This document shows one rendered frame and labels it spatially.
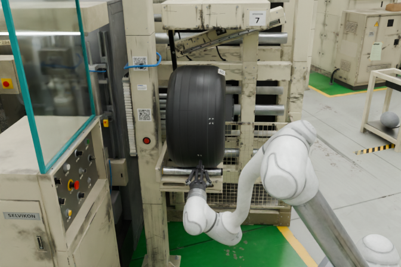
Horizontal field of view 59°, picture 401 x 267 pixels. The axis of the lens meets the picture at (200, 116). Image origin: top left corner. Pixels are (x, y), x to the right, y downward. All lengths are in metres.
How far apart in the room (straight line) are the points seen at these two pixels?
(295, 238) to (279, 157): 1.98
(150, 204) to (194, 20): 1.14
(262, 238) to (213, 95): 1.53
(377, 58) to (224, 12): 4.77
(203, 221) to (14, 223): 0.76
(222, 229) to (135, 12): 1.10
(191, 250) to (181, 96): 1.43
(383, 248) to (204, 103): 0.96
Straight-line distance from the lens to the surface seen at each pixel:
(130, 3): 1.83
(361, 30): 6.24
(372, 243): 1.53
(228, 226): 1.57
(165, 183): 2.08
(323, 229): 1.20
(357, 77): 6.41
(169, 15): 2.06
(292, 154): 1.08
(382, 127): 4.80
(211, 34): 2.19
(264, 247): 2.89
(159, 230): 2.39
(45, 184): 1.47
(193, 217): 1.51
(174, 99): 1.76
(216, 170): 1.99
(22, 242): 1.70
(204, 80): 1.79
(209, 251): 2.83
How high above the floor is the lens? 1.97
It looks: 23 degrees down
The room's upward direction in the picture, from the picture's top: 1 degrees counter-clockwise
